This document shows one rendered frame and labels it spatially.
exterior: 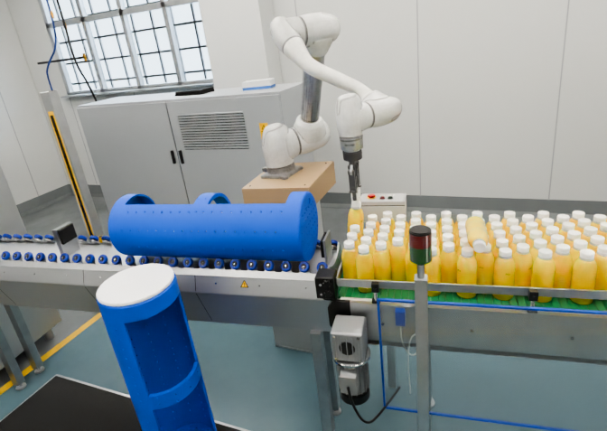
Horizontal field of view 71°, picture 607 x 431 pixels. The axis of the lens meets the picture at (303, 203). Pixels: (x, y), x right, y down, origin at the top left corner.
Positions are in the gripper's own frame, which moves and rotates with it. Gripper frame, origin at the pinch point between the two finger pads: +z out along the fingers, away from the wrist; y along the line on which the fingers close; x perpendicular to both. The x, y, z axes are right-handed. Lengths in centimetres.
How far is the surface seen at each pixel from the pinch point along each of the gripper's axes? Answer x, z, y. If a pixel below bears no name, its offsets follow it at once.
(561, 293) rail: 68, 22, 30
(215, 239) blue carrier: -54, 8, 24
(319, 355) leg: -19, 66, 18
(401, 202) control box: 16.9, 8.2, -14.6
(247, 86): -111, -33, -165
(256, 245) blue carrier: -36.1, 9.8, 23.7
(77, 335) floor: -217, 116, -32
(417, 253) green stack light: 26, -2, 49
